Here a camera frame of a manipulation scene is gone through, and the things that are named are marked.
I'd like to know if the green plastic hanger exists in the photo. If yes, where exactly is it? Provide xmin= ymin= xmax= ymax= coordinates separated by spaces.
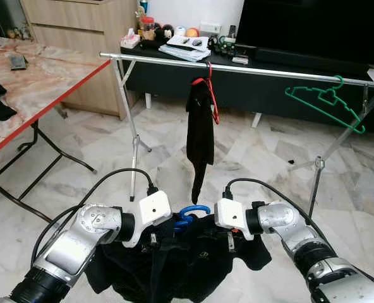
xmin=285 ymin=75 xmax=367 ymax=134

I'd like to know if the light wooden cabinet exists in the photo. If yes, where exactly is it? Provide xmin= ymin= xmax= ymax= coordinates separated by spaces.
xmin=20 ymin=0 xmax=140 ymax=121

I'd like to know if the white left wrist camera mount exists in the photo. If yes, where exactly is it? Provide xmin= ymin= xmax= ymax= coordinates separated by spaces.
xmin=122 ymin=189 xmax=173 ymax=248

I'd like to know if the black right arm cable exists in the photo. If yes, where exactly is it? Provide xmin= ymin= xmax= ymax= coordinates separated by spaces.
xmin=222 ymin=178 xmax=330 ymax=250

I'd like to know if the stack of white papers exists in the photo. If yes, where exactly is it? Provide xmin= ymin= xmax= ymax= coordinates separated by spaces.
xmin=159 ymin=35 xmax=211 ymax=62

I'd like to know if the silver clothes rack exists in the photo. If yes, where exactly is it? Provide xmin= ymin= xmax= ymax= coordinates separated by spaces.
xmin=99 ymin=52 xmax=374 ymax=219

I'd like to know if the black shirt white print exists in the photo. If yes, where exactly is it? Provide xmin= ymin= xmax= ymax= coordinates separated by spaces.
xmin=185 ymin=79 xmax=217 ymax=205

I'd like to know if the blue gold trophy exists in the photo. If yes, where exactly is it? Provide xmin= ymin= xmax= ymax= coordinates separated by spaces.
xmin=135 ymin=0 xmax=150 ymax=20

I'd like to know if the black soundbar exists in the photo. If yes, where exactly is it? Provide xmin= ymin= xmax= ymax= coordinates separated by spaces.
xmin=253 ymin=45 xmax=372 ymax=71

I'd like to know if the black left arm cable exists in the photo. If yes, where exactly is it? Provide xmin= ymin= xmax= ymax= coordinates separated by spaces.
xmin=30 ymin=167 xmax=159 ymax=266

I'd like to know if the black shirt green logo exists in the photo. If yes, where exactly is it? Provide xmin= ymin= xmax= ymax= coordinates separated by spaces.
xmin=85 ymin=213 xmax=274 ymax=303

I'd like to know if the white wall socket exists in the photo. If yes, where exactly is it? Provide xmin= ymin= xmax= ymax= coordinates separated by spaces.
xmin=200 ymin=23 xmax=222 ymax=36

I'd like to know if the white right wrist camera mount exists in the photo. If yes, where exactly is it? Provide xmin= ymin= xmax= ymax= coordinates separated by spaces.
xmin=214 ymin=198 xmax=259 ymax=242

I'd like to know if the red plastic hanger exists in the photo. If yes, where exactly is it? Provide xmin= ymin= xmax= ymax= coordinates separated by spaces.
xmin=191 ymin=61 xmax=221 ymax=125

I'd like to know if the black TV console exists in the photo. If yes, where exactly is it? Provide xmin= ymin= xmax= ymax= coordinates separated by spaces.
xmin=121 ymin=39 xmax=374 ymax=136

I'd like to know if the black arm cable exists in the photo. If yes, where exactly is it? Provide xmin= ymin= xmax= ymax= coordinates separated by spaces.
xmin=222 ymin=178 xmax=330 ymax=250
xmin=30 ymin=167 xmax=159 ymax=266

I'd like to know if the jar with red lid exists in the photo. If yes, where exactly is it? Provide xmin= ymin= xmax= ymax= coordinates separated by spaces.
xmin=140 ymin=16 xmax=157 ymax=40

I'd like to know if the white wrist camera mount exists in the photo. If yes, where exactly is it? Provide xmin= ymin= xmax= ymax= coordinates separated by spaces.
xmin=122 ymin=189 xmax=173 ymax=248
xmin=214 ymin=198 xmax=259 ymax=242

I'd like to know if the pink tissue box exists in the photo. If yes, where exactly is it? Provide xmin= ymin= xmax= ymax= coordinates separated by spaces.
xmin=121 ymin=28 xmax=142 ymax=50

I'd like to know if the blue plastic hanger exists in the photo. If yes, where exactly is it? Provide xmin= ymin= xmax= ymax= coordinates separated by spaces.
xmin=173 ymin=205 xmax=212 ymax=235

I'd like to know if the small dark media box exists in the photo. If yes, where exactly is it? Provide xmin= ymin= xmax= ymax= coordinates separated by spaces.
xmin=232 ymin=44 xmax=251 ymax=66

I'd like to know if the black flat television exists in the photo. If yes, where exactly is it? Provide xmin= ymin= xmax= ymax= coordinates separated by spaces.
xmin=236 ymin=0 xmax=374 ymax=65

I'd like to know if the marble folding table red edge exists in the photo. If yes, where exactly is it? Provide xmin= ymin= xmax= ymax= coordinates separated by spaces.
xmin=0 ymin=35 xmax=112 ymax=225

